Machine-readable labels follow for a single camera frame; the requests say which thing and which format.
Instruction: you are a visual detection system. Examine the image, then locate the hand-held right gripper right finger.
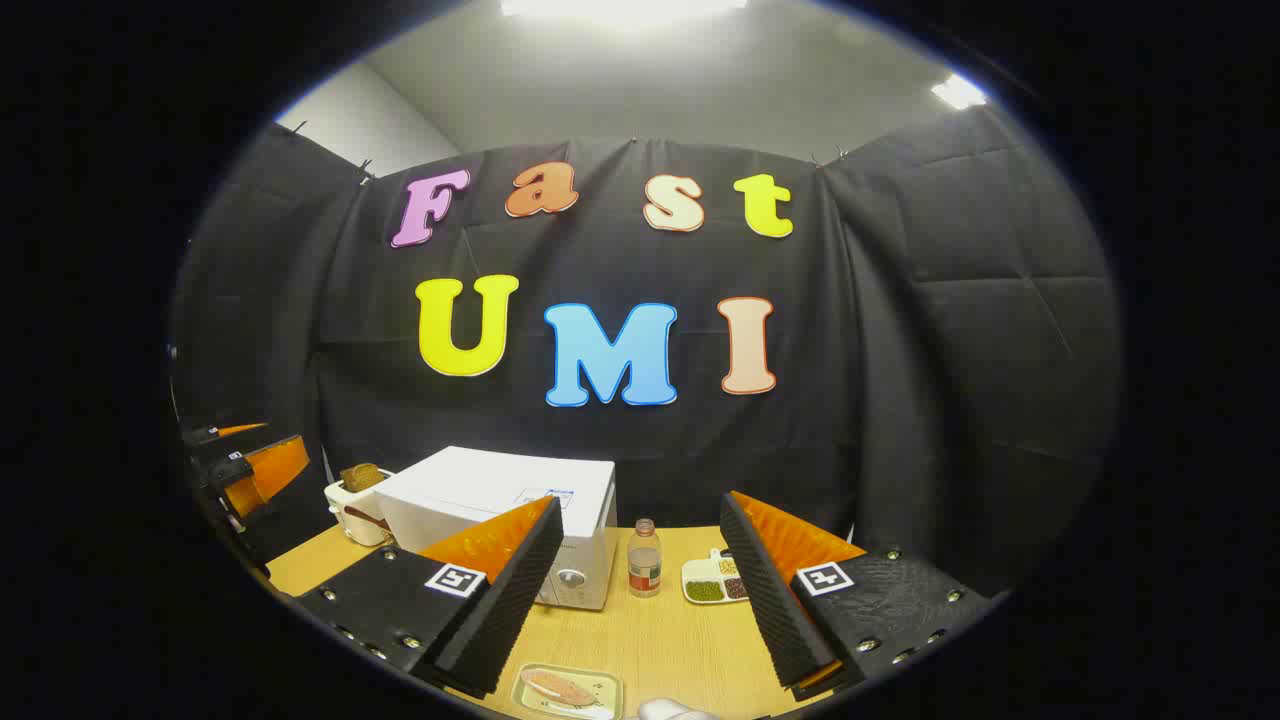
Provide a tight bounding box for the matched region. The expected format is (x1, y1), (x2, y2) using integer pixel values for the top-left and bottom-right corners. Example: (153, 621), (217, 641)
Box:
(720, 490), (1004, 701)

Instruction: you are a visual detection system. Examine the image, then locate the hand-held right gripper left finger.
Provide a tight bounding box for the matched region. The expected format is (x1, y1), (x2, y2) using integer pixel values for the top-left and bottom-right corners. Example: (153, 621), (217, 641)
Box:
(293, 495), (566, 699)

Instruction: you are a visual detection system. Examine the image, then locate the pinkish bread roll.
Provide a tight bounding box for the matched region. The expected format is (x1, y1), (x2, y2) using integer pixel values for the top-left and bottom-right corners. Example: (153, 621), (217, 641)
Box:
(520, 668), (599, 707)

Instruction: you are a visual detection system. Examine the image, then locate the white microwave oven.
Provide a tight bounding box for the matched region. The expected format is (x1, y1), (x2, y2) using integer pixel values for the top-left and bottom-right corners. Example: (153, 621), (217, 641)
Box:
(373, 446), (618, 611)

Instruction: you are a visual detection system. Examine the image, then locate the white sectioned plate with grains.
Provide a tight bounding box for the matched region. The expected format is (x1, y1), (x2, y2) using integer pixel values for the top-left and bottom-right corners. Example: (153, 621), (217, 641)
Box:
(682, 548), (751, 605)

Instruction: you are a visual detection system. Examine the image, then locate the white toaster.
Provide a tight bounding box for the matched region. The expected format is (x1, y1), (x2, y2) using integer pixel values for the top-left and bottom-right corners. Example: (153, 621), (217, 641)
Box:
(325, 465), (397, 547)

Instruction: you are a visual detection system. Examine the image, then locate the pale green rectangular tray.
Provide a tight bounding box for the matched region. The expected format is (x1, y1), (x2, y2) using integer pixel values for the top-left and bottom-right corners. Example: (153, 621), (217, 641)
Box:
(511, 663), (625, 720)

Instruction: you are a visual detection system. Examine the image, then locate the clear bottle with red label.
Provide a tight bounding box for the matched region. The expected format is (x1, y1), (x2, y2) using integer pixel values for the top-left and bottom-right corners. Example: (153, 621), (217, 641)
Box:
(627, 518), (663, 599)

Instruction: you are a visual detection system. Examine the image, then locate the black backdrop cloth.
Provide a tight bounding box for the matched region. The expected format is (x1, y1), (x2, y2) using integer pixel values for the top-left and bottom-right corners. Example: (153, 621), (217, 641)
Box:
(170, 105), (1121, 601)

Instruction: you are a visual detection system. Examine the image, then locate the small ceiling light panel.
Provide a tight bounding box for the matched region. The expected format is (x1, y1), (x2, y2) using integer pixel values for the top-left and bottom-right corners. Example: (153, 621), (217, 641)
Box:
(930, 73), (989, 111)

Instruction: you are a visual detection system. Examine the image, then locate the large ceiling light panel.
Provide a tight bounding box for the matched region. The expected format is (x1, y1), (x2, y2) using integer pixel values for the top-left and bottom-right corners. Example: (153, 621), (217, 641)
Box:
(500, 0), (751, 21)

